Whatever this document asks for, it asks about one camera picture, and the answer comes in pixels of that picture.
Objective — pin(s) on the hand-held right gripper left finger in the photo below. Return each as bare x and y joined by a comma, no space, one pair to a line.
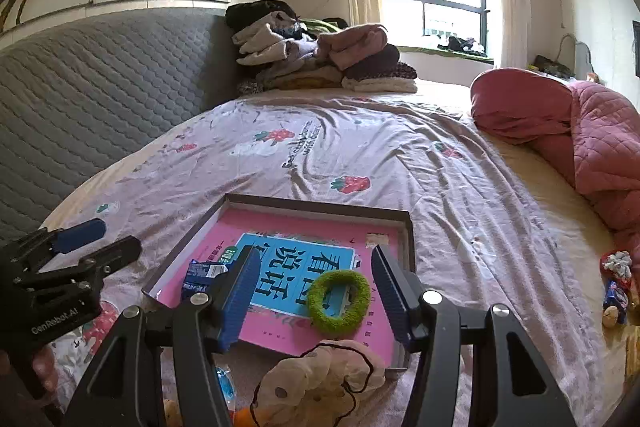
242,292

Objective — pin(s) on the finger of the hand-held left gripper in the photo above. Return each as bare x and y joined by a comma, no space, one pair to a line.
120,249
80,234

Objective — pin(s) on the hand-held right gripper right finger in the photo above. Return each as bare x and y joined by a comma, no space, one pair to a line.
387,292

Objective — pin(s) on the green fuzzy scrunchie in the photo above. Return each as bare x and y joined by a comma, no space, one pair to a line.
320,317

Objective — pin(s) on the grey shallow cardboard box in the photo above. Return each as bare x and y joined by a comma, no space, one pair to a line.
320,204

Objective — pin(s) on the cream mesh cloth bag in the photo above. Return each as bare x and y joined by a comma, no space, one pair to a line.
310,382

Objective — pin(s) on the blue snack packet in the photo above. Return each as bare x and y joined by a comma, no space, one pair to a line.
200,277

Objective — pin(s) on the pink book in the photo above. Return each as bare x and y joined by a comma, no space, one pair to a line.
295,232

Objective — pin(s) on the orange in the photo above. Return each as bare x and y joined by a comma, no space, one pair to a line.
244,419

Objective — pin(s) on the strawberry printed bedsheet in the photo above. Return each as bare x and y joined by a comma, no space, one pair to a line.
400,157

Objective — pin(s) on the grey quilted headboard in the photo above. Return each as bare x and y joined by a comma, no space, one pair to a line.
100,82

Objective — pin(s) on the cream mattress sheet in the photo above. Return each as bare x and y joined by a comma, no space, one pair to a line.
530,172

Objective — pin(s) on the small colourful toy figure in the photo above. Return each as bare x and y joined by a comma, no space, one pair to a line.
615,302

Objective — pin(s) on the pile of folded clothes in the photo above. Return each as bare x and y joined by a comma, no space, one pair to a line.
310,52

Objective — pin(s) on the pink quilt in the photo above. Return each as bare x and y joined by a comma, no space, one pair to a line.
600,147

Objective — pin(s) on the dark clothes on sill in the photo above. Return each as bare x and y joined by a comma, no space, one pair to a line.
465,44

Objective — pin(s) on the white chair back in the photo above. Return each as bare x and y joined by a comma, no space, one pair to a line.
582,57

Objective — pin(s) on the black television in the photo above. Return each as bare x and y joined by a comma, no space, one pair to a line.
636,49

